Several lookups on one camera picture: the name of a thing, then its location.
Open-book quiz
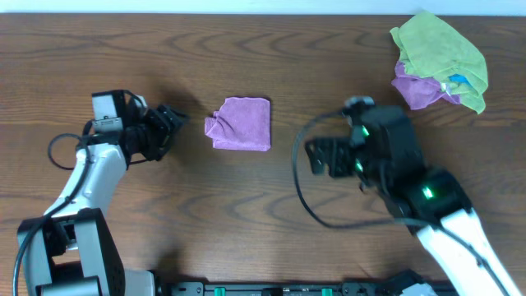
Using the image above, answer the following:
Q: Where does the purple microfibre cloth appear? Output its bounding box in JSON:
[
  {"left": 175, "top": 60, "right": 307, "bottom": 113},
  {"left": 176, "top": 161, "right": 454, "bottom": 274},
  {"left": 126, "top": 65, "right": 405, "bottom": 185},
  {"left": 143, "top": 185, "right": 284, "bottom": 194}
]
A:
[{"left": 205, "top": 97, "right": 271, "bottom": 152}]

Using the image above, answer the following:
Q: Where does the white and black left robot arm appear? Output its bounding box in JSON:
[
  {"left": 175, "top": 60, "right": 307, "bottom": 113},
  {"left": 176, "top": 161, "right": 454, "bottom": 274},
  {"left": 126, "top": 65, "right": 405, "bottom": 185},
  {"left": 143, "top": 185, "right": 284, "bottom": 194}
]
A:
[{"left": 12, "top": 104, "right": 188, "bottom": 295}]

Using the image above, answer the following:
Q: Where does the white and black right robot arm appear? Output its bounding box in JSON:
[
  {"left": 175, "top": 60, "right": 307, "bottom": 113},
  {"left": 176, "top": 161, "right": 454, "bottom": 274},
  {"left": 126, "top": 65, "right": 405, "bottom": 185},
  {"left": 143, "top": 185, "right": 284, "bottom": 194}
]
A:
[{"left": 305, "top": 136, "right": 520, "bottom": 295}]

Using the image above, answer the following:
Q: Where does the green microfibre cloth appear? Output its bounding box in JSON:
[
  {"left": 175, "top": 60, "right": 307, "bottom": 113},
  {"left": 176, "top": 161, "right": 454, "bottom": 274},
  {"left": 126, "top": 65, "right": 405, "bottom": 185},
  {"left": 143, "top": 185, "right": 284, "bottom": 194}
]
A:
[{"left": 390, "top": 12, "right": 488, "bottom": 114}]

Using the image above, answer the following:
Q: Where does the blue cloth in pile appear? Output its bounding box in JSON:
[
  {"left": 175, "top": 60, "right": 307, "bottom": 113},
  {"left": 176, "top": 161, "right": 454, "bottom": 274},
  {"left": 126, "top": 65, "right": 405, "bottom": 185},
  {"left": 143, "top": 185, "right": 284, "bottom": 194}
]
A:
[{"left": 449, "top": 74, "right": 471, "bottom": 86}]

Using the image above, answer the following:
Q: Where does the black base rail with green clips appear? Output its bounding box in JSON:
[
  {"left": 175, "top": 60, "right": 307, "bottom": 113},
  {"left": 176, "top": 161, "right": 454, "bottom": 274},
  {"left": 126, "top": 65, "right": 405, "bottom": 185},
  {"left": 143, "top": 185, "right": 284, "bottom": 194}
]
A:
[{"left": 158, "top": 280, "right": 457, "bottom": 296}]

